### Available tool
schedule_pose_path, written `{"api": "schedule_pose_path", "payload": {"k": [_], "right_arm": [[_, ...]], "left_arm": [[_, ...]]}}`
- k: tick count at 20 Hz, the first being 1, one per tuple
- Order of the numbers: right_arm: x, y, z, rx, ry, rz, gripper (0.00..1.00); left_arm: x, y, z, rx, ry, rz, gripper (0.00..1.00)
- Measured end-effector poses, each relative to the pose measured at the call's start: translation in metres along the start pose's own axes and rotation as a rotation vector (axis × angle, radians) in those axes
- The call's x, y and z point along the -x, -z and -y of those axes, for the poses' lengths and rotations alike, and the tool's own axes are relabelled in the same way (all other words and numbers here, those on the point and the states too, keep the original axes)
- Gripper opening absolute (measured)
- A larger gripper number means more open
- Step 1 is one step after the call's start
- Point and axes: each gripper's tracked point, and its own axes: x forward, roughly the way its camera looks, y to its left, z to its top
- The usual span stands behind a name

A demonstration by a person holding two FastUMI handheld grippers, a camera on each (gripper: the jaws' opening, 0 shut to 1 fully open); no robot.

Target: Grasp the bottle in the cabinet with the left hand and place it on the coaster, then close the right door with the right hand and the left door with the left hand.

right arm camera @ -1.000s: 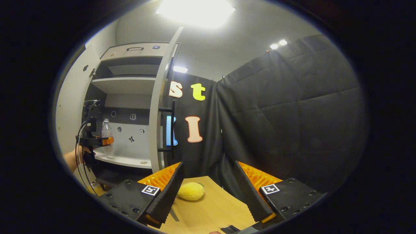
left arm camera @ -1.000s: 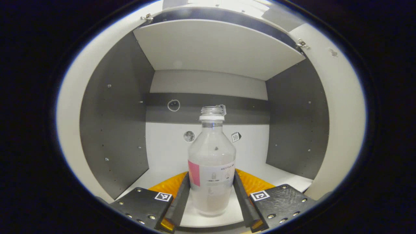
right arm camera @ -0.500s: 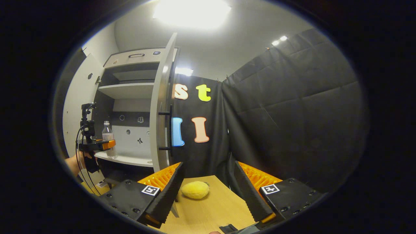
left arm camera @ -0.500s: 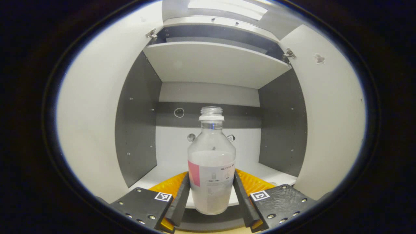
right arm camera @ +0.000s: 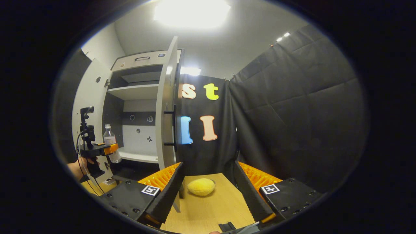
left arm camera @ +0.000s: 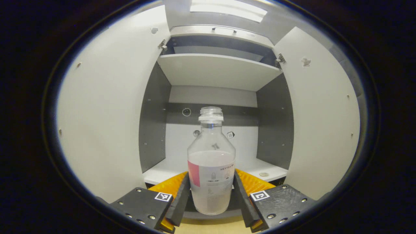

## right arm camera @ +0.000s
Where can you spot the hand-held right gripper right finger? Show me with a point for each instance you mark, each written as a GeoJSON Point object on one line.
{"type": "Point", "coordinates": [247, 191]}

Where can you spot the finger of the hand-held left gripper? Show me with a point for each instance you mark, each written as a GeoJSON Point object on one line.
{"type": "Point", "coordinates": [110, 149]}

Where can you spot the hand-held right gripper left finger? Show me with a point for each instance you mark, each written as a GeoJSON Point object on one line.
{"type": "Point", "coordinates": [170, 195]}

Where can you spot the clear plastic bottle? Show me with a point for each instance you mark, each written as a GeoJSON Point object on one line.
{"type": "Point", "coordinates": [109, 133]}

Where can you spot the grey cabinet door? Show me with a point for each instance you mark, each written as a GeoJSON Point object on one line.
{"type": "Point", "coordinates": [164, 130]}
{"type": "Point", "coordinates": [91, 97]}

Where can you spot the grey cabinet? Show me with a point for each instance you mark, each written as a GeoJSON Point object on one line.
{"type": "Point", "coordinates": [136, 92]}

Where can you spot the grey cabinet drawer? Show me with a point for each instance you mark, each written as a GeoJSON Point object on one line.
{"type": "Point", "coordinates": [152, 61]}

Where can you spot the yellow fluffy ball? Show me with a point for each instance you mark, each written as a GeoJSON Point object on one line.
{"type": "Point", "coordinates": [201, 187]}

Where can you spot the black backdrop cloth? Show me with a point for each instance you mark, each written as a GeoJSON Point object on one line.
{"type": "Point", "coordinates": [292, 113]}

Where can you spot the large ceiling light panel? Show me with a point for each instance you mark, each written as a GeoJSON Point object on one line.
{"type": "Point", "coordinates": [191, 13]}

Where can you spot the small ceiling light panel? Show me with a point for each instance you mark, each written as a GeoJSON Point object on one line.
{"type": "Point", "coordinates": [282, 36]}

